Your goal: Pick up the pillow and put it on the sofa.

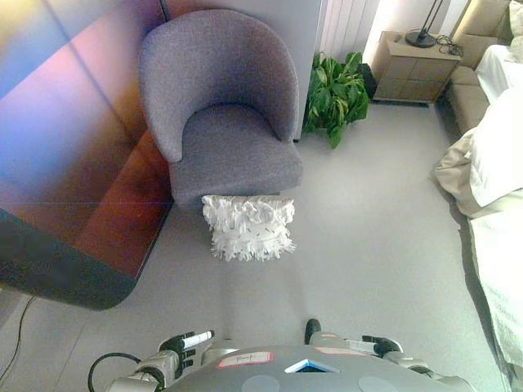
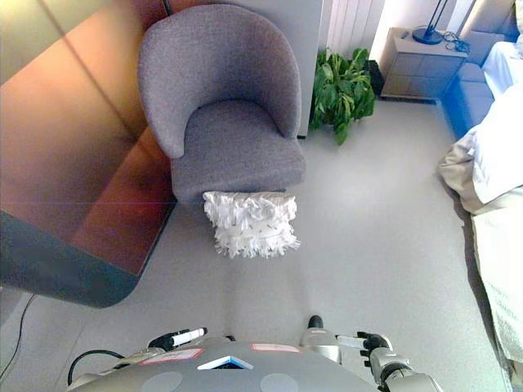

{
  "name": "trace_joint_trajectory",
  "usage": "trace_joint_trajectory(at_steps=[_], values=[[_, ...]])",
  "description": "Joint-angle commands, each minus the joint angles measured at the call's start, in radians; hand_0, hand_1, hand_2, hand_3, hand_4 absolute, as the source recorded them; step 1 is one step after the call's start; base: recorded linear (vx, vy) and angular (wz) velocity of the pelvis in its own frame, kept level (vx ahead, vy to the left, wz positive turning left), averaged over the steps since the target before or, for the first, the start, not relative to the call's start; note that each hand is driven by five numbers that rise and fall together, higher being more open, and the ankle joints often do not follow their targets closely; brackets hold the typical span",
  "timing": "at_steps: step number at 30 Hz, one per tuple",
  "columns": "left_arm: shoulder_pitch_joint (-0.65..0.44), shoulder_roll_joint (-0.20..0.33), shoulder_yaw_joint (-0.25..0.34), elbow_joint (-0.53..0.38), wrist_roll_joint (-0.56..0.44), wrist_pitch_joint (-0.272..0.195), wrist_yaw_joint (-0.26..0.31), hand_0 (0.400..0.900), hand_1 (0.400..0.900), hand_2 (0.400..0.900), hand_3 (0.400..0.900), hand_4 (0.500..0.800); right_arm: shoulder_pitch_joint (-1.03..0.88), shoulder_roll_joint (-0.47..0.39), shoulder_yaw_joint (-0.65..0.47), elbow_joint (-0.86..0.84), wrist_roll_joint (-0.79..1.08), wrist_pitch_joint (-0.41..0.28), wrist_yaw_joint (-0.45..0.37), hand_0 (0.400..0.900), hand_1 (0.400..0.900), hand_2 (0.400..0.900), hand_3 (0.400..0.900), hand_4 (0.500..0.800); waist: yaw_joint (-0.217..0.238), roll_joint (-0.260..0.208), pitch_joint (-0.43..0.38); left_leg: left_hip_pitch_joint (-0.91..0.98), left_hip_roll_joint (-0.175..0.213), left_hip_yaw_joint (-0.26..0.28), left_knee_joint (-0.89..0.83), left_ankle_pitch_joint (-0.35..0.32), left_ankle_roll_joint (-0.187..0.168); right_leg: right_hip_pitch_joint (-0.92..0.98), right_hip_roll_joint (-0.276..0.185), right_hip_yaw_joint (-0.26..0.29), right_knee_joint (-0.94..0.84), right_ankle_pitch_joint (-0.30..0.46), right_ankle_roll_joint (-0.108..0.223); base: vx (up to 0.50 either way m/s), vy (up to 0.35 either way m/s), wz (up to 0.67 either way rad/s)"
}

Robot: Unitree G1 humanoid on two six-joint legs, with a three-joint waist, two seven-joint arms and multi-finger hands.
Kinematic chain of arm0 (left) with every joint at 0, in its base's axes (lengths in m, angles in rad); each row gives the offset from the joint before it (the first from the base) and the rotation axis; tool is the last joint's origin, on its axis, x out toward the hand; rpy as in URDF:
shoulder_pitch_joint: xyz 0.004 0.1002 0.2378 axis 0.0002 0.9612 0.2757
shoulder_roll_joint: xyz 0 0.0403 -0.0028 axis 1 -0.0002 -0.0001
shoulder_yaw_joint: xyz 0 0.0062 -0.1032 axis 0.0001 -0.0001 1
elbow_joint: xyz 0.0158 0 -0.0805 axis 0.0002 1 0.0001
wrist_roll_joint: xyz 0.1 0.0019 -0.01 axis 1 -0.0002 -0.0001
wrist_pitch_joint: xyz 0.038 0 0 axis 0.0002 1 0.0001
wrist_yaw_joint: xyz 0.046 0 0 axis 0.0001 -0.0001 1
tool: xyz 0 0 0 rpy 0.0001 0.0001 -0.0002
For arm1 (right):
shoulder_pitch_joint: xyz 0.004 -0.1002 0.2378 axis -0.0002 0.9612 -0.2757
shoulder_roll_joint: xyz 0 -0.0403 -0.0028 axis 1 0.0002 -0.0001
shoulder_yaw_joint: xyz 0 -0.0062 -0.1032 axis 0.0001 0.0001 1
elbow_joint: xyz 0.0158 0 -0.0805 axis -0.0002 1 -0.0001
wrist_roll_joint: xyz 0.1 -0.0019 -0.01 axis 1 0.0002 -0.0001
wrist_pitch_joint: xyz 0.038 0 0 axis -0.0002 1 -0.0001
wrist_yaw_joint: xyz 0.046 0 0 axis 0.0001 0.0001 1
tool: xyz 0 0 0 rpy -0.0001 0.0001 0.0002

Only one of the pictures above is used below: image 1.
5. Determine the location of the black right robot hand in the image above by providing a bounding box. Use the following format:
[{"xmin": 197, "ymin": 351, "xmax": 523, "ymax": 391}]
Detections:
[{"xmin": 346, "ymin": 334, "xmax": 404, "ymax": 359}]

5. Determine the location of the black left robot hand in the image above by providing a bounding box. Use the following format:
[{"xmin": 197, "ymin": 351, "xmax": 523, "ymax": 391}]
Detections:
[{"xmin": 158, "ymin": 329, "xmax": 216, "ymax": 379}]

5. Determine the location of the white fringed pillow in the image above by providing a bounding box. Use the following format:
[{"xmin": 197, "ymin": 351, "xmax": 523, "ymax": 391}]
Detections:
[{"xmin": 201, "ymin": 194, "xmax": 297, "ymax": 262}]

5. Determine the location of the black robot foot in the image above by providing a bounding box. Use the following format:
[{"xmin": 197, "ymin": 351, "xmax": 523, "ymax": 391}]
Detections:
[{"xmin": 304, "ymin": 318, "xmax": 322, "ymax": 345}]

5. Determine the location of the grey robot torso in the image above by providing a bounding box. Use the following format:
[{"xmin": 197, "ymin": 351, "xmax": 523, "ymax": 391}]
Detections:
[{"xmin": 163, "ymin": 331, "xmax": 463, "ymax": 392}]

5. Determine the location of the bed with white bedding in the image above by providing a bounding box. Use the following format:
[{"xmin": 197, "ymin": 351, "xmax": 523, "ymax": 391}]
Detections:
[{"xmin": 432, "ymin": 43, "xmax": 523, "ymax": 368}]

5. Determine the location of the dark glossy table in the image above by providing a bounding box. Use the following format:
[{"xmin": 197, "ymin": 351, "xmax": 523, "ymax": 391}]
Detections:
[{"xmin": 0, "ymin": 0, "xmax": 175, "ymax": 311}]

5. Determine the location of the grey fabric armchair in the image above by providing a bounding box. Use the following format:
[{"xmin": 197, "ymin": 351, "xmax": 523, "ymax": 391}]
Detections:
[{"xmin": 137, "ymin": 9, "xmax": 304, "ymax": 210}]

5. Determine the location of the green potted plant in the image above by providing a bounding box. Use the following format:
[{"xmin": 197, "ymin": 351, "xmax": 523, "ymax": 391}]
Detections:
[{"xmin": 302, "ymin": 51, "xmax": 371, "ymax": 149}]

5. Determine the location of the black plant pot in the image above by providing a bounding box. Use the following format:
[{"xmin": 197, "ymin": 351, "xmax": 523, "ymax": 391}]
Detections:
[{"xmin": 360, "ymin": 62, "xmax": 378, "ymax": 100}]

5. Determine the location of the beige wooden nightstand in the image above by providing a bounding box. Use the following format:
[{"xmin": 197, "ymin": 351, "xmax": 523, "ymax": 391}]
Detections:
[{"xmin": 372, "ymin": 30, "xmax": 462, "ymax": 103}]

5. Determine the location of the beige upholstered headboard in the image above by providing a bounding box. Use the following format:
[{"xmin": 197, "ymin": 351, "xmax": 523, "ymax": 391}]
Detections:
[{"xmin": 445, "ymin": 0, "xmax": 523, "ymax": 136}]

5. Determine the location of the black lamp base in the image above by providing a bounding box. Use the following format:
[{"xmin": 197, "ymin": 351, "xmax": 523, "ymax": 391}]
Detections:
[{"xmin": 405, "ymin": 0, "xmax": 445, "ymax": 49}]

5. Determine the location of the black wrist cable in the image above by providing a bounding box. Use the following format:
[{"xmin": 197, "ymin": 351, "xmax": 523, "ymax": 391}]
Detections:
[{"xmin": 87, "ymin": 352, "xmax": 142, "ymax": 392}]

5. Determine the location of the black floor cable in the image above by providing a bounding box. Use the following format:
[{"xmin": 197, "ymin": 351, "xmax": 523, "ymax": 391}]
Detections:
[{"xmin": 0, "ymin": 295, "xmax": 38, "ymax": 381}]

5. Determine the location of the black cable bundle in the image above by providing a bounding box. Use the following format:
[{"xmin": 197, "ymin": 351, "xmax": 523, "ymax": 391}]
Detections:
[{"xmin": 435, "ymin": 34, "xmax": 465, "ymax": 56}]

